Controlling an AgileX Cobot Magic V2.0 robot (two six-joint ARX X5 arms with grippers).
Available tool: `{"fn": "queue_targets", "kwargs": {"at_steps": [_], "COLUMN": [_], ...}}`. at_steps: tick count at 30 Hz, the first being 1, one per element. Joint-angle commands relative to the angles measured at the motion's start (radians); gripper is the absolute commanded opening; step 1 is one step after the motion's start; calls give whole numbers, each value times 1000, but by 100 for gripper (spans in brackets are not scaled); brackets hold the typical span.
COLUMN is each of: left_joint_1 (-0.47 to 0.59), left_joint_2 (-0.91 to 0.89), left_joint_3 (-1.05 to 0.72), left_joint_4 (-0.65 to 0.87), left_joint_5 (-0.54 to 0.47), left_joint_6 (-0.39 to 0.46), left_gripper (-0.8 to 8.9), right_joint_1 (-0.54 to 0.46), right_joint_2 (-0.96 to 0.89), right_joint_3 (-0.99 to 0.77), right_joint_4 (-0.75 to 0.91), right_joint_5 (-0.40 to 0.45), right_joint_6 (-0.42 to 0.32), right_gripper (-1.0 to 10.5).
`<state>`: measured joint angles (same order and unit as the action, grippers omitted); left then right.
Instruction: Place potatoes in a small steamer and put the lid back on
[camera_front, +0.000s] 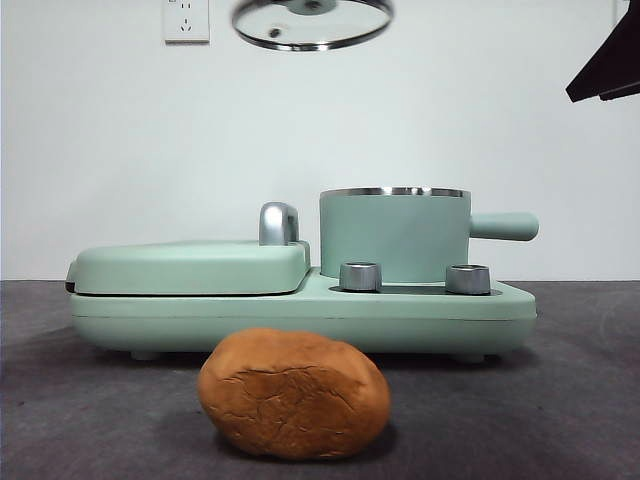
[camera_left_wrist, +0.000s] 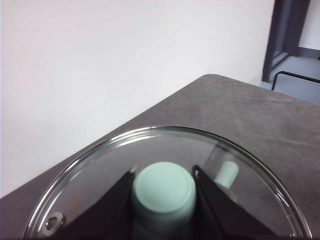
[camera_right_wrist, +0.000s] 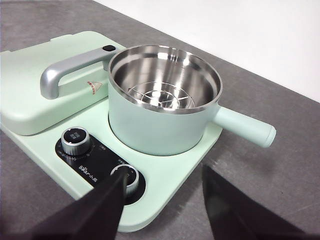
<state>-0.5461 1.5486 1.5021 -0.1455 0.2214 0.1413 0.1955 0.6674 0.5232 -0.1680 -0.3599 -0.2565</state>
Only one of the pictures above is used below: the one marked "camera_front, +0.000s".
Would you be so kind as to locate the glass pot lid green knob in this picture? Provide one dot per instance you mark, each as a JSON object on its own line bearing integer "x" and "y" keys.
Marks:
{"x": 310, "y": 25}

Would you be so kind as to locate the silver control knob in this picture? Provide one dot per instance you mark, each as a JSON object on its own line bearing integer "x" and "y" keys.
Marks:
{"x": 467, "y": 280}
{"x": 360, "y": 278}

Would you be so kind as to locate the brown potato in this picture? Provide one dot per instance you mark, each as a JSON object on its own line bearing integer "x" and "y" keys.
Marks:
{"x": 295, "y": 400}

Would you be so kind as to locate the green breakfast machine base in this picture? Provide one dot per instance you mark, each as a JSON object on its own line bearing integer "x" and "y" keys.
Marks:
{"x": 150, "y": 325}

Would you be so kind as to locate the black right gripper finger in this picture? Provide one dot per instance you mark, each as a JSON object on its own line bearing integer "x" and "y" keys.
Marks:
{"x": 622, "y": 93}
{"x": 612, "y": 62}

